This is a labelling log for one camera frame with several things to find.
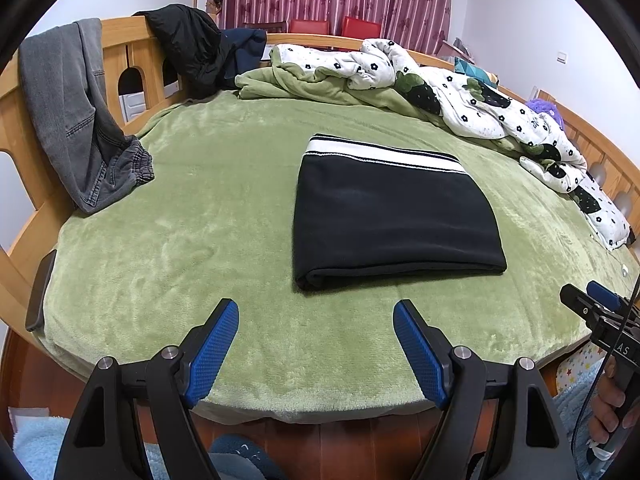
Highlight light blue fleece cloth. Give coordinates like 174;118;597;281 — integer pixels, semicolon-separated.
551;385;618;480
12;414;168;480

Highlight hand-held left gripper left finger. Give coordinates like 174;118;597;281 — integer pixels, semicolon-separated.
52;298;241;480

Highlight purple plush toy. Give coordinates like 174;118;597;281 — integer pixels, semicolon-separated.
525;99;566;133

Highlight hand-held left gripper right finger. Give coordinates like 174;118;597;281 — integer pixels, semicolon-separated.
391;298;578;480

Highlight wooden bed frame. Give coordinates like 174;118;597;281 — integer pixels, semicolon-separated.
0;15;640;361

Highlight person's right hand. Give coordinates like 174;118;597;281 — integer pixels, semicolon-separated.
587;372;632;444

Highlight dark blue slipper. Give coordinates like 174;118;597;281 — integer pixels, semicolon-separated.
209;434;283;480

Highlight star print cloth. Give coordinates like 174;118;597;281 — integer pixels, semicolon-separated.
554;344;607;392

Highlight red chair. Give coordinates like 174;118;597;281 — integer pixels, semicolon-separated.
341;16;383;40
289;19;330;37

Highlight black jacket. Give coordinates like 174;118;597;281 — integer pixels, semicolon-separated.
132;4;241;98

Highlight dark wooden chair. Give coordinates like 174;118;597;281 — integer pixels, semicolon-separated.
244;20;289;35

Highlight grey jeans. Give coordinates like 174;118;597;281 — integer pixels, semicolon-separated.
19;17;156;213

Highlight white floral quilt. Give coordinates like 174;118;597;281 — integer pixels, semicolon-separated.
235;37;633;251

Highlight black pants with striped waistband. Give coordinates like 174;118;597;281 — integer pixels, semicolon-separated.
292;133;508;292

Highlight navy blue garment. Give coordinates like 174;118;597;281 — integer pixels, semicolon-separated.
220;27;268;78

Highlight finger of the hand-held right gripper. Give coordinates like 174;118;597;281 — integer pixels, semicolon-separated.
560;283;605;327
586;280;627;312

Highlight green fleece blanket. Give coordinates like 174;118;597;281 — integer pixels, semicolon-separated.
37;87;640;423

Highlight teal patterned pillow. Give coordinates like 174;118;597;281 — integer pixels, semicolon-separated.
452;56;498;83

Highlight wooden coat rack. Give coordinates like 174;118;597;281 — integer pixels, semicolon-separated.
194;0;224;26

